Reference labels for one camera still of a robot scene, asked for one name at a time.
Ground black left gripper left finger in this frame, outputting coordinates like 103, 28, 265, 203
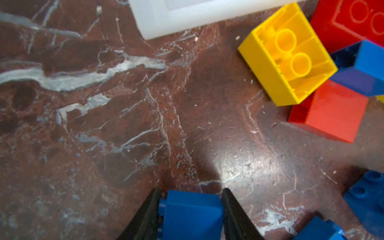
117, 188, 161, 240

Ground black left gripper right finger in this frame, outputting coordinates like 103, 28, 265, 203
221, 188, 264, 240

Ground blue lego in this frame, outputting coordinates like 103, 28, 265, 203
158, 191, 225, 240
330, 40, 384, 97
294, 217, 348, 240
343, 171, 384, 240

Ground red lego pile bottom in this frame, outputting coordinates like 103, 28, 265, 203
288, 80, 369, 143

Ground yellow lego pile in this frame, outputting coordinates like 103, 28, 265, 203
376, 95, 384, 103

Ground yellow lego open side up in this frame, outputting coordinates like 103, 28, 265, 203
238, 3, 338, 107

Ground blue lego in pile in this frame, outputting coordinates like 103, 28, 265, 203
330, 40, 384, 97

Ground white left sorting bin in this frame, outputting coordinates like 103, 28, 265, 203
129, 0, 294, 40

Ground long red lego brick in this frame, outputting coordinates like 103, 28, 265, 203
310, 0, 384, 53

